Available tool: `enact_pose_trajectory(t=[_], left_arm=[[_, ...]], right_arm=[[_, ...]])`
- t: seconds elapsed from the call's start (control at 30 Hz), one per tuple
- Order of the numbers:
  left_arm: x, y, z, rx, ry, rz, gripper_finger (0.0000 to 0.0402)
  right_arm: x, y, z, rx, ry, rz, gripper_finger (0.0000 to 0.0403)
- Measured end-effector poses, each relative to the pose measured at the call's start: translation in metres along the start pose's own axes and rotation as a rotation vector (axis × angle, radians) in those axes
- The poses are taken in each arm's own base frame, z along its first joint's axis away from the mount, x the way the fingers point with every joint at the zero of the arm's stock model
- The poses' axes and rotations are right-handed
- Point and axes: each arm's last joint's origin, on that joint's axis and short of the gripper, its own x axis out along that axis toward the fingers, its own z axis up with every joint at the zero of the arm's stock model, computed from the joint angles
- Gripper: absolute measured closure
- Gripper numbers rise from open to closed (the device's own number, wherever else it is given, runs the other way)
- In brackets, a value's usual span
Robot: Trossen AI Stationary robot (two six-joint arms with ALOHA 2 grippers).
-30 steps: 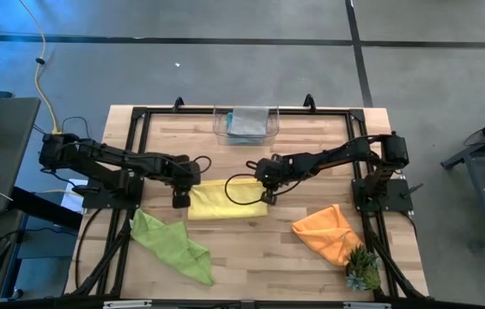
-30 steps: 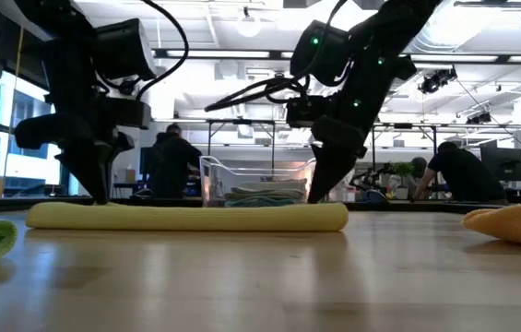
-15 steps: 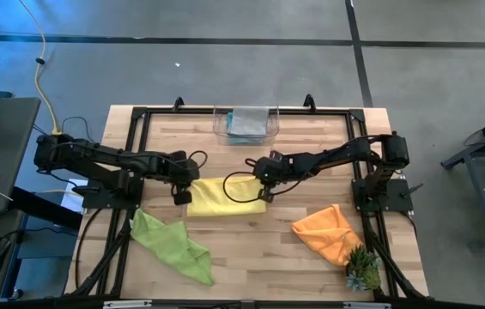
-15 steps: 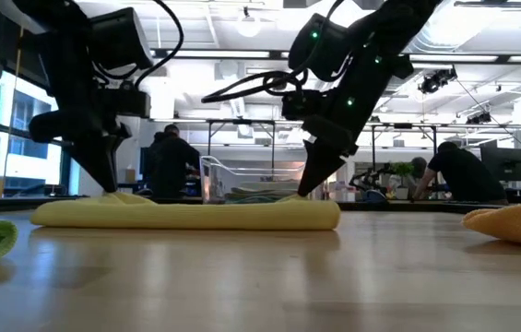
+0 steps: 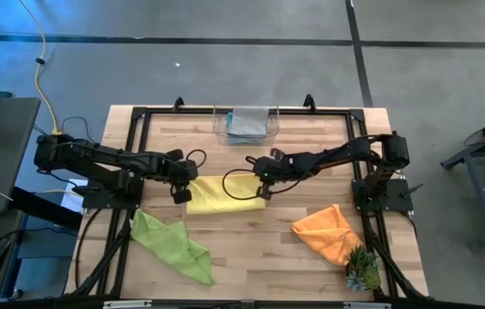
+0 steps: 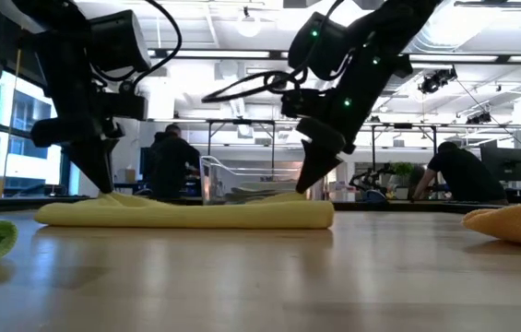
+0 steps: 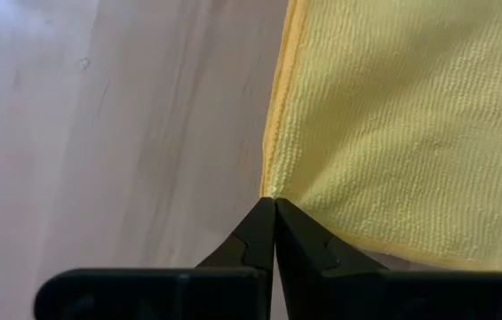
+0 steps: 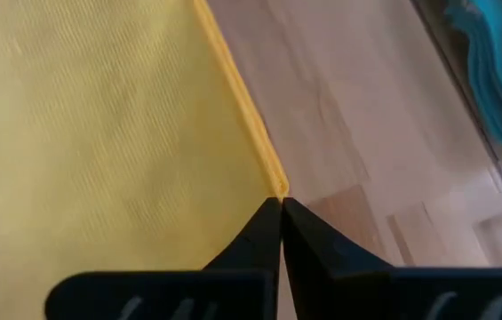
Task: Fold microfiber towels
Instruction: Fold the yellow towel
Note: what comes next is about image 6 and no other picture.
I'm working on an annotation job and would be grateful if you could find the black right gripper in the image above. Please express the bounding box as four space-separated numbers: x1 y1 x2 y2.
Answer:
294 54 397 196

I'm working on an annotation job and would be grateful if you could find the black background rig frame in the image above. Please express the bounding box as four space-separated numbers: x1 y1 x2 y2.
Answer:
205 118 277 172

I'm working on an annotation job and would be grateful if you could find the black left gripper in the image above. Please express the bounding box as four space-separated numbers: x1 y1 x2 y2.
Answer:
30 91 125 196

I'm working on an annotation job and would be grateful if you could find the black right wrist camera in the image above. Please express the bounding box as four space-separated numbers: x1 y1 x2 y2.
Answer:
280 88 335 119

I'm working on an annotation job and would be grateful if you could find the black overhead crossbar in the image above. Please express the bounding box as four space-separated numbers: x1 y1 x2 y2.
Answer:
148 47 521 65

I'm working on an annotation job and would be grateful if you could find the yellow microfiber towel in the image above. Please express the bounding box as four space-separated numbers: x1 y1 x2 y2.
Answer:
33 190 337 231

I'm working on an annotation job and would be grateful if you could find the black computer monitor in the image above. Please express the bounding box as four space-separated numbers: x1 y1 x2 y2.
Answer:
480 146 521 184

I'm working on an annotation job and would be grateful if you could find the black ceiling-hung camera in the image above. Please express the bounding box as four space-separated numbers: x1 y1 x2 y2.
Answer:
418 66 459 96

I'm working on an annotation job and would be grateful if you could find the clear plastic bin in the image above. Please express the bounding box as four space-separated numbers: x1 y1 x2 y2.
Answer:
199 154 313 207

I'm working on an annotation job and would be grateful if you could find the orange microfiber towel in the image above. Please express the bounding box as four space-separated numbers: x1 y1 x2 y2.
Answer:
461 200 521 250

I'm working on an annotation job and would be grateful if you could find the large black-framed window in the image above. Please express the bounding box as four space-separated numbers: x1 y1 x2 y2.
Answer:
0 68 75 197

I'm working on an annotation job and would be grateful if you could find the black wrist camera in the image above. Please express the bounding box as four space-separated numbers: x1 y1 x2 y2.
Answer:
105 92 150 123
280 88 335 119

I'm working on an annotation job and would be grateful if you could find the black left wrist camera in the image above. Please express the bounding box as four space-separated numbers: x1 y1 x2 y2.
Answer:
105 92 150 123

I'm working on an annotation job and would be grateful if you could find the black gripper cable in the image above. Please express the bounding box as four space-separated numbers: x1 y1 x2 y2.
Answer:
200 67 311 104
88 0 184 93

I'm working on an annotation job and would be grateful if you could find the person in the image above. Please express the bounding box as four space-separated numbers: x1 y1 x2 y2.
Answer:
141 123 202 202
409 140 509 207

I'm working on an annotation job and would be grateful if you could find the green background plant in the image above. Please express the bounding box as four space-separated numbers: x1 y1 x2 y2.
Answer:
390 160 418 187

